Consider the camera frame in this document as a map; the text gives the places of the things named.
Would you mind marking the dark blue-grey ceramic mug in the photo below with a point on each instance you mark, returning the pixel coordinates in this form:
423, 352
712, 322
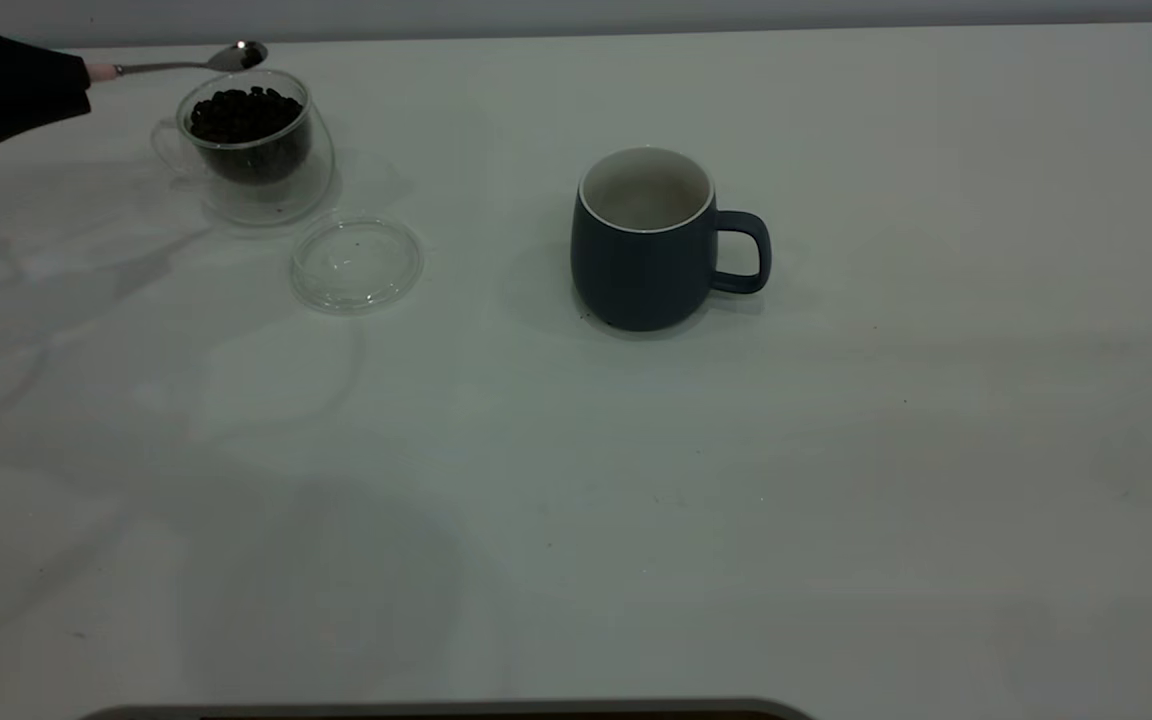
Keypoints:
636, 275

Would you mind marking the dark coffee beans heap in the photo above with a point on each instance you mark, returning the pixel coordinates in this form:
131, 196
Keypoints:
241, 115

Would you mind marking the clear round glass lid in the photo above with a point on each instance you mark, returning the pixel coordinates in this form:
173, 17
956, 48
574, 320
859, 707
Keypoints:
356, 265

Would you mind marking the clear double-wall glass cup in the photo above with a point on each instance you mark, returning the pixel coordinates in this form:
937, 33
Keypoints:
281, 195

